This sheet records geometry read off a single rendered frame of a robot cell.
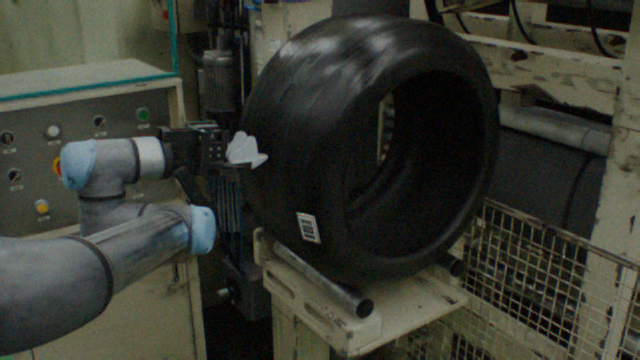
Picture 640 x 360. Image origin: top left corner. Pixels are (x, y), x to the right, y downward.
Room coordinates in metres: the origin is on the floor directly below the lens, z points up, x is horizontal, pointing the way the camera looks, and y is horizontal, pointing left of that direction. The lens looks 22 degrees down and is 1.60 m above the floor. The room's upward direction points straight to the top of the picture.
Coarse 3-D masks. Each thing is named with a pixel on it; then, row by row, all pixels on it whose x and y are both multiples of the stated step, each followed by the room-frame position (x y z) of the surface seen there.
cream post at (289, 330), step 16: (320, 0) 1.40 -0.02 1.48; (272, 16) 1.40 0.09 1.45; (288, 16) 1.35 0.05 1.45; (304, 16) 1.37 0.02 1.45; (320, 16) 1.40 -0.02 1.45; (272, 32) 1.41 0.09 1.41; (288, 32) 1.35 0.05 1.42; (272, 304) 1.44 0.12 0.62; (272, 320) 1.44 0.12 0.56; (288, 320) 1.37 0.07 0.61; (288, 336) 1.37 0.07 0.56; (304, 336) 1.37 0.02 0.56; (320, 336) 1.40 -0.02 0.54; (288, 352) 1.37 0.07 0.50; (304, 352) 1.37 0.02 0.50; (320, 352) 1.40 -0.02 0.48
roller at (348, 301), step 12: (276, 252) 1.26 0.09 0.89; (288, 252) 1.23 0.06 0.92; (300, 264) 1.18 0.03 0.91; (312, 276) 1.13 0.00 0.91; (324, 276) 1.11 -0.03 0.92; (324, 288) 1.09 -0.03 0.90; (336, 288) 1.07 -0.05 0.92; (348, 288) 1.06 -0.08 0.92; (348, 300) 1.03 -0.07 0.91; (360, 300) 1.01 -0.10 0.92; (360, 312) 1.00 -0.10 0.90
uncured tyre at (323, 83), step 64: (320, 64) 1.06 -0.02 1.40; (384, 64) 1.04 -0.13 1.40; (448, 64) 1.12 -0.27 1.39; (256, 128) 1.09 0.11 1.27; (320, 128) 0.98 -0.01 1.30; (448, 128) 1.40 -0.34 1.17; (256, 192) 1.08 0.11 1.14; (320, 192) 0.96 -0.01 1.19; (384, 192) 1.40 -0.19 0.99; (448, 192) 1.32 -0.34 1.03; (320, 256) 0.99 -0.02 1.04; (384, 256) 1.07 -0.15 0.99
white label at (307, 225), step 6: (300, 216) 0.96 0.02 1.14; (306, 216) 0.95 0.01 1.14; (312, 216) 0.95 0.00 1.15; (300, 222) 0.97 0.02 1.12; (306, 222) 0.96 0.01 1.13; (312, 222) 0.95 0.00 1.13; (300, 228) 0.97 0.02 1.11; (306, 228) 0.96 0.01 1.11; (312, 228) 0.95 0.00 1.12; (306, 234) 0.97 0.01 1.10; (312, 234) 0.96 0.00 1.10; (318, 234) 0.95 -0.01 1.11; (312, 240) 0.96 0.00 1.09; (318, 240) 0.95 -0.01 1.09
